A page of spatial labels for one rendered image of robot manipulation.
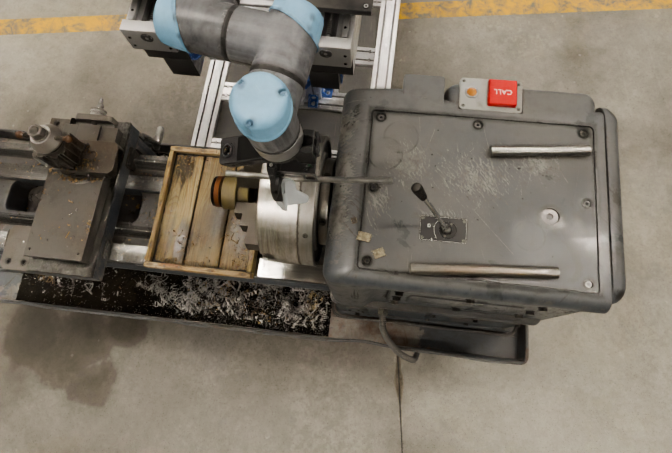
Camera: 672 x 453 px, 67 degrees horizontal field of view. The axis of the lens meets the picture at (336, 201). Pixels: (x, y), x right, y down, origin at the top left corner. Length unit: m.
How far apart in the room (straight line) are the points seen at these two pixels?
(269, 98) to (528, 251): 0.64
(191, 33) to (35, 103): 2.38
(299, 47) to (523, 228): 0.61
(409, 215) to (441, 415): 1.37
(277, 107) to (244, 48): 0.11
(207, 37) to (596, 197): 0.80
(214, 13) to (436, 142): 0.57
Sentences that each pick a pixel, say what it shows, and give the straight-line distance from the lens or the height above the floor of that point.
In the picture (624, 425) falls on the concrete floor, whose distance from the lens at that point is 2.48.
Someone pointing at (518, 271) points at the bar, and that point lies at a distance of 1.02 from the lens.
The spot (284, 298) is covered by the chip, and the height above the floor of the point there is 0.57.
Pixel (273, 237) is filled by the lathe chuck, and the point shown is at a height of 1.18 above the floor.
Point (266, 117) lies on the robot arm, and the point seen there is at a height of 1.71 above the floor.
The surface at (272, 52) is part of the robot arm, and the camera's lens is 0.66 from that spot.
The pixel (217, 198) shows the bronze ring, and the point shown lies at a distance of 1.24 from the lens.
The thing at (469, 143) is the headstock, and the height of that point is 1.26.
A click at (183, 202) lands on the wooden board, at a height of 0.88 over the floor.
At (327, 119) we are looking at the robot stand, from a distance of 2.28.
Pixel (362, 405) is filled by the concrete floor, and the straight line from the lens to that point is 2.25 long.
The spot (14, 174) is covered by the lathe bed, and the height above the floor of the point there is 0.86.
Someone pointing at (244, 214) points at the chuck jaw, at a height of 1.11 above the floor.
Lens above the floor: 2.24
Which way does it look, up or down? 72 degrees down
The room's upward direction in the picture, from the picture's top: 9 degrees counter-clockwise
